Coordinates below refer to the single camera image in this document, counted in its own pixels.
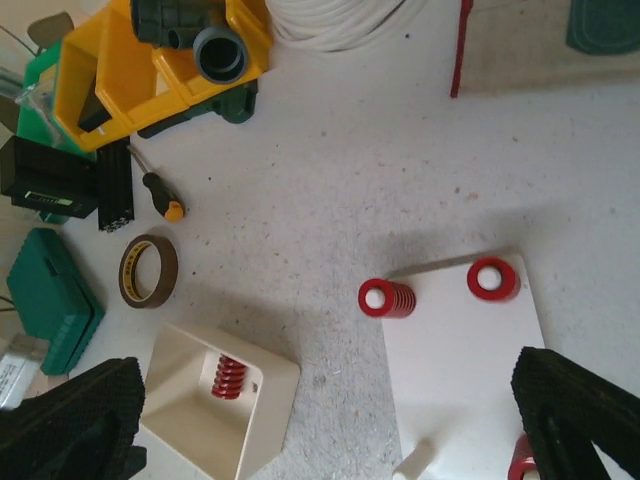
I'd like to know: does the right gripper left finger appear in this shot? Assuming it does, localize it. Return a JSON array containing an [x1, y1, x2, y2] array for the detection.
[[1, 357, 146, 479]]

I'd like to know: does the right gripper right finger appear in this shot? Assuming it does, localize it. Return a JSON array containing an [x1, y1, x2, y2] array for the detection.
[[511, 347, 639, 479]]

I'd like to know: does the red large spring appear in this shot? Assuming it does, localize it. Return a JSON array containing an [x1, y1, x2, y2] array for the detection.
[[466, 257, 521, 303], [507, 433, 540, 480], [358, 278, 417, 319]]

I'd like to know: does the white parts tray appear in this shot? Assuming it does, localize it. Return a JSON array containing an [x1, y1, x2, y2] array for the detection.
[[140, 323, 300, 479]]

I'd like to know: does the brown tape roll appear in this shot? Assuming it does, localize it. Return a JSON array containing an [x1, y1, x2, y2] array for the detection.
[[118, 234, 179, 309]]

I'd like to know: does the black green battery box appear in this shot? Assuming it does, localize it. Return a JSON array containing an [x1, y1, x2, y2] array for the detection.
[[1, 135, 98, 219]]

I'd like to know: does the black aluminium extrusion profile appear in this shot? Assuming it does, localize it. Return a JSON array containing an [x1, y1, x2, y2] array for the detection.
[[96, 137, 135, 233]]

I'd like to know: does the green storage bin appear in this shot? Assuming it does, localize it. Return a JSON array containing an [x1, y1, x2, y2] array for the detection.
[[17, 42, 95, 161]]

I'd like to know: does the black box in bin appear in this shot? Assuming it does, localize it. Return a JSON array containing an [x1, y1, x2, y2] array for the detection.
[[77, 90, 111, 132]]

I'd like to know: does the yellow storage bin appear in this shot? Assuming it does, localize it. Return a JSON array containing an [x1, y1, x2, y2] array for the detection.
[[53, 1, 273, 152]]

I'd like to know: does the black pipe fitting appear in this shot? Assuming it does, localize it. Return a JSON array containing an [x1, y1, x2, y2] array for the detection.
[[129, 0, 249, 84]]

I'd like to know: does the white peg base plate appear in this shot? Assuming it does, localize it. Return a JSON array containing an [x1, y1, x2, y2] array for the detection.
[[379, 247, 621, 480]]

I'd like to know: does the black yellow handled screwdriver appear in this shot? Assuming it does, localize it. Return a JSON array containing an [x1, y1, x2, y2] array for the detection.
[[128, 145, 185, 223]]

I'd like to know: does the white cable spool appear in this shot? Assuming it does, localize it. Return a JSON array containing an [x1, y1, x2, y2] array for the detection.
[[266, 1, 413, 53]]

